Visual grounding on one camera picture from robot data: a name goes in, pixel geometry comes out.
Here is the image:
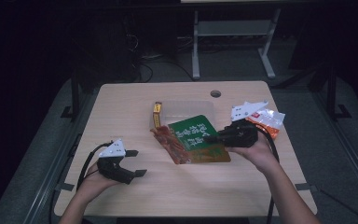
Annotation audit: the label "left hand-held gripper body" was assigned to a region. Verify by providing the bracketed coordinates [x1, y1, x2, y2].
[96, 138, 137, 185]

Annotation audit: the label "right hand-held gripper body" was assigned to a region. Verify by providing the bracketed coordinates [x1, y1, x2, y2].
[217, 99, 269, 148]

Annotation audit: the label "green and red snack packet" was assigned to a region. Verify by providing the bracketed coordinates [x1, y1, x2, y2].
[149, 114, 232, 165]

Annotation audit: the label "gold snack packet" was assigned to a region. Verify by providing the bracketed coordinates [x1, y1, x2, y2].
[152, 101, 163, 129]

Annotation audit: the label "person's left hand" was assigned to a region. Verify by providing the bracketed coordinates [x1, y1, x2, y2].
[76, 161, 123, 202]

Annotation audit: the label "person's right hand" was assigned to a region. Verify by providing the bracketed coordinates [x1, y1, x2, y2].
[225, 132, 282, 175]

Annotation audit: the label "white and orange snack packet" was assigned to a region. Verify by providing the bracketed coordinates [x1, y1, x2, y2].
[244, 106, 286, 140]

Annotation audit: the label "grey tape strip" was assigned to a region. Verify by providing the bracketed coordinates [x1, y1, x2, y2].
[294, 182, 319, 192]
[55, 182, 76, 192]

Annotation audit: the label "black metal stand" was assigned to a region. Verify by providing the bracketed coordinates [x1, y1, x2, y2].
[60, 69, 82, 121]
[325, 63, 352, 121]

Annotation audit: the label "white metal stand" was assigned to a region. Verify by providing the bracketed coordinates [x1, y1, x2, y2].
[191, 7, 282, 81]

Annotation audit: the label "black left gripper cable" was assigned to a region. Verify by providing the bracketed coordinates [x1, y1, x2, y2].
[76, 141, 115, 191]

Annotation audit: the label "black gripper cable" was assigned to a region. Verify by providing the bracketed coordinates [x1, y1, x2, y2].
[251, 124, 282, 224]
[76, 141, 115, 191]

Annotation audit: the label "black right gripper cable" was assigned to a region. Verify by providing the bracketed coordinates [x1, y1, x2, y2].
[251, 124, 282, 224]

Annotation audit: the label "black floor cables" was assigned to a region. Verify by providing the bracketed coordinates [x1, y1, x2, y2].
[122, 32, 198, 84]

